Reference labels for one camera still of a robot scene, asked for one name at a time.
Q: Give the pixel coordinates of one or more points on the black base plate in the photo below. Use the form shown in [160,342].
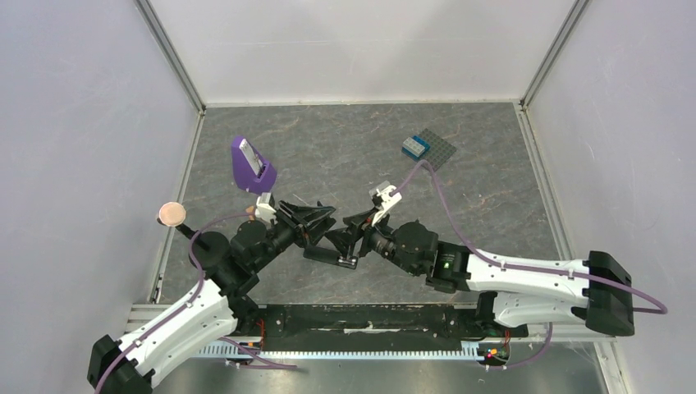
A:
[371,327]

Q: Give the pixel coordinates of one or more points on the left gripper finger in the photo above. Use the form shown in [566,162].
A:
[317,229]
[309,217]

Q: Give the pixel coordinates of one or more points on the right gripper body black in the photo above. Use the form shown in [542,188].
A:
[368,234]

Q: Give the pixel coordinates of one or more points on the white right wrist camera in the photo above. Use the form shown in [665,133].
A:
[384,197]

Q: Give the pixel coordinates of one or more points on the blue lego brick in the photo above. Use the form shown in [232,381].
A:
[422,142]

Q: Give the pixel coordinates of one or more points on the white device in stand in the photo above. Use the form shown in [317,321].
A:
[252,157]

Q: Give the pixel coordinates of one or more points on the white comb cable duct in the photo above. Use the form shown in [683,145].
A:
[468,351]

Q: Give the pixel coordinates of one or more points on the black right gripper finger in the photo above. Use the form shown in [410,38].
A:
[360,220]
[345,240]

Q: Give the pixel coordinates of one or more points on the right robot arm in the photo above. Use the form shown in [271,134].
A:
[511,291]

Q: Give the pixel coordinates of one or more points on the aluminium frame rail left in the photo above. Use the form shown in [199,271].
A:
[156,28]

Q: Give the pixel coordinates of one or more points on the aluminium frame rail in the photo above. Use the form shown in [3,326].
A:
[156,28]
[572,336]

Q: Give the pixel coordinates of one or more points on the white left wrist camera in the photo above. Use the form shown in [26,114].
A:
[264,208]

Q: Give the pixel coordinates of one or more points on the aluminium frame rail right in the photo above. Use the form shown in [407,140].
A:
[572,336]

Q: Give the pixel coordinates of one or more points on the black remote control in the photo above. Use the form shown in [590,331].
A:
[332,257]

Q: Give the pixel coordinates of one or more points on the pink round knob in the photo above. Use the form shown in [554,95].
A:
[171,214]

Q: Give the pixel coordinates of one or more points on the grey lego baseplate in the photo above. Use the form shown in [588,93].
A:
[438,151]

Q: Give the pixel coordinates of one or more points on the purple stand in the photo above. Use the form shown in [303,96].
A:
[251,172]

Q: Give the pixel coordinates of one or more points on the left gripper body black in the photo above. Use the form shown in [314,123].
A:
[287,231]

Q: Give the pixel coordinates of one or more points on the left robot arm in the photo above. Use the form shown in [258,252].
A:
[227,269]

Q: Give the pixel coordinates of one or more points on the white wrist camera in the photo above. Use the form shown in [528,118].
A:
[384,197]
[264,208]

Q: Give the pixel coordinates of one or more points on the light grey lego brick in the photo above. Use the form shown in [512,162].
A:
[413,148]

